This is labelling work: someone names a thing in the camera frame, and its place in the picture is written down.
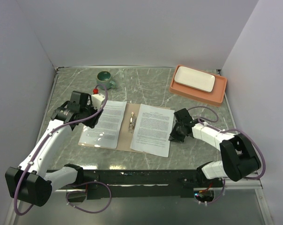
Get single white printed sheet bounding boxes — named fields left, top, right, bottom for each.
left=78, top=100, right=127, bottom=149

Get aluminium extrusion rail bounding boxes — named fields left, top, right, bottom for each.
left=15, top=173, right=263, bottom=193

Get white printed paper sheets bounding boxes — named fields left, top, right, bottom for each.
left=130, top=104, right=174, bottom=158

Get beige cardboard folder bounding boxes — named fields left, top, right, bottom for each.
left=77, top=101, right=176, bottom=155

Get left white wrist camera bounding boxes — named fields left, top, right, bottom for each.
left=91, top=88, right=106, bottom=111

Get teal ceramic mug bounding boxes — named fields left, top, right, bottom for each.
left=97, top=71, right=116, bottom=90

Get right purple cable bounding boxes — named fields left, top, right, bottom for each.
left=188, top=106, right=266, bottom=206

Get metal folder clip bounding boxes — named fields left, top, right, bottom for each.
left=128, top=112, right=136, bottom=134

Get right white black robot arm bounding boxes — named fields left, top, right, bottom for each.
left=169, top=108, right=266, bottom=187

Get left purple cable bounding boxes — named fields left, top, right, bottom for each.
left=14, top=83, right=112, bottom=216

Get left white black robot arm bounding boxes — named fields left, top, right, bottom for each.
left=5, top=89, right=108, bottom=208

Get white rectangular plate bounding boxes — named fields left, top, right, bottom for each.
left=174, top=66, right=216, bottom=92

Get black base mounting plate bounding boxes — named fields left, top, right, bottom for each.
left=61, top=170, right=223, bottom=200

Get purple cable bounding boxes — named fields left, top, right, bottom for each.
left=14, top=83, right=112, bottom=216
left=188, top=106, right=266, bottom=206

